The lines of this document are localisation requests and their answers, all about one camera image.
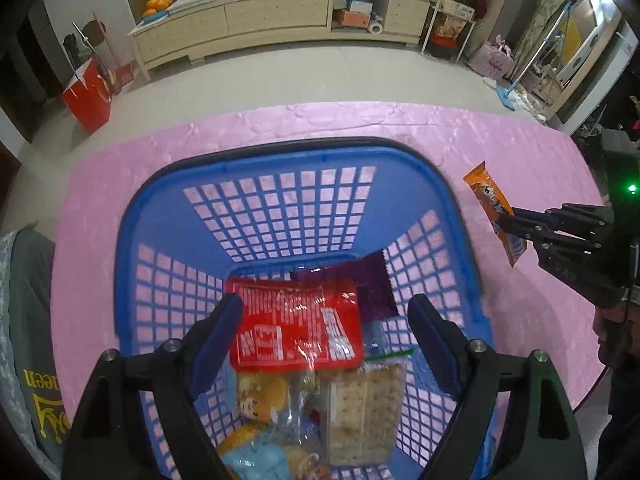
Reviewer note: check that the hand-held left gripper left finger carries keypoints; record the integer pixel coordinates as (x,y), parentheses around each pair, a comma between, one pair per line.
(215,347)

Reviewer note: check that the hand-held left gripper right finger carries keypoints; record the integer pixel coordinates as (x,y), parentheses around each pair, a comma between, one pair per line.
(435,352)

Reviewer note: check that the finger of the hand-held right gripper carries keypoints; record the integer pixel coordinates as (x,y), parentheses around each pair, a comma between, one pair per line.
(560,245)
(575,216)

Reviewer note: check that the clear bun snack packet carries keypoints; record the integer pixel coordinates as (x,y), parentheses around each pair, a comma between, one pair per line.
(260,395)

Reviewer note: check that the red snack packet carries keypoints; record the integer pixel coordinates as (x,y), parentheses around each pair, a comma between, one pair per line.
(290,320)

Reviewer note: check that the orange snack packet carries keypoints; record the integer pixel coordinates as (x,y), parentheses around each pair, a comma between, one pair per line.
(487,195)

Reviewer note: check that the purple snack packet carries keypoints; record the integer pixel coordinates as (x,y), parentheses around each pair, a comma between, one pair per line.
(370,285)

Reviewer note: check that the orange-yellow snack packet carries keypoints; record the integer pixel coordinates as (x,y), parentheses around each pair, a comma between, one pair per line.
(242,437)

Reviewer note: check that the green-edged cracker packet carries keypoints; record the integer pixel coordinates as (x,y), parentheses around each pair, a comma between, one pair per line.
(360,410)

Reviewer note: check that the clear blue-ended cracker packet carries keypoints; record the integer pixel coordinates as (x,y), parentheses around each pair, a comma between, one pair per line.
(305,400)

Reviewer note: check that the light blue snack packet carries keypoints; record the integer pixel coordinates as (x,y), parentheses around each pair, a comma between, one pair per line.
(260,462)

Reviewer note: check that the blue plastic basket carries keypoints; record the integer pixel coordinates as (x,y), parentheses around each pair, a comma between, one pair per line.
(300,160)

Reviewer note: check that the person's right hand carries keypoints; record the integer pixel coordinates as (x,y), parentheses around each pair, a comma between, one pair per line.
(607,332)

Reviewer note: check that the blue mop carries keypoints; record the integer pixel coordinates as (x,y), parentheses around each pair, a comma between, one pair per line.
(540,50)

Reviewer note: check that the pink gift bag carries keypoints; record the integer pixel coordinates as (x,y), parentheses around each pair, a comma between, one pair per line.
(492,60)

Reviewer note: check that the arched floor mirror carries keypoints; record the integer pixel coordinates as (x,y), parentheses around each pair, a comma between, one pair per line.
(590,35)

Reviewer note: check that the pink quilted tablecloth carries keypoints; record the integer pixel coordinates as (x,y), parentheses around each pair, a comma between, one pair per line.
(300,120)

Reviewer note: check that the white tape roll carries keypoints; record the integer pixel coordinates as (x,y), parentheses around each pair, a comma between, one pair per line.
(376,28)

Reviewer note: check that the red paper bag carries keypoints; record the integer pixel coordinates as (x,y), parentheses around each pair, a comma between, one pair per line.
(87,100)

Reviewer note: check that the orange box in cabinet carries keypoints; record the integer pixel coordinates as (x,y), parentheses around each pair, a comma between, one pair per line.
(350,17)

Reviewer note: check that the cream tv cabinet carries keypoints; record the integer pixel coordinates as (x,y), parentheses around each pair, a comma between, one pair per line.
(250,20)

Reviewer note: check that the blue fruit plate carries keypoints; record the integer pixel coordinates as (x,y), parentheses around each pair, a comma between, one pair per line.
(152,17)

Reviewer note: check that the pile of oranges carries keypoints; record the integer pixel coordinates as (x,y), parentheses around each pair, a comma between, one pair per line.
(157,6)

